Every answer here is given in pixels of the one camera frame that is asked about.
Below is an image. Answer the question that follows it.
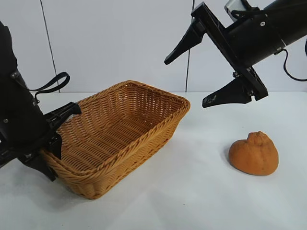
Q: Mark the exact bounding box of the woven wicker basket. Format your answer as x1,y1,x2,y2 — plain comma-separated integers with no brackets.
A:
40,80,191,200

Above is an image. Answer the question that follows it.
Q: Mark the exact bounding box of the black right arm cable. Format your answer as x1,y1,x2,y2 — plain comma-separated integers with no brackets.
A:
281,38,307,82

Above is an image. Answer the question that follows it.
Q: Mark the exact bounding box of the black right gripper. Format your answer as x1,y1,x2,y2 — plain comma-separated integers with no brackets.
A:
164,2,286,109

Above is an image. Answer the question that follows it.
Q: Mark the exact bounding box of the orange bread roll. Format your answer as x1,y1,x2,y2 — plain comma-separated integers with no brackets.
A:
228,131,280,177

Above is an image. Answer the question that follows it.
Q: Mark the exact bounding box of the thin black camera cable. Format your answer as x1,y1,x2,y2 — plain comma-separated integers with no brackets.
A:
230,6,268,21

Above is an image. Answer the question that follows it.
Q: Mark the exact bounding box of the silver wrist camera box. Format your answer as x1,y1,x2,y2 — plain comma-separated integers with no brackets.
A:
224,0,248,23

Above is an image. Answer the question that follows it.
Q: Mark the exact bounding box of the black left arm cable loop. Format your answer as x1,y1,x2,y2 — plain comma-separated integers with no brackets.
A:
28,71,71,100

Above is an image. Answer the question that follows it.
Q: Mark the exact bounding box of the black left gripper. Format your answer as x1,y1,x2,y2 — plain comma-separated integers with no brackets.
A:
0,71,83,182

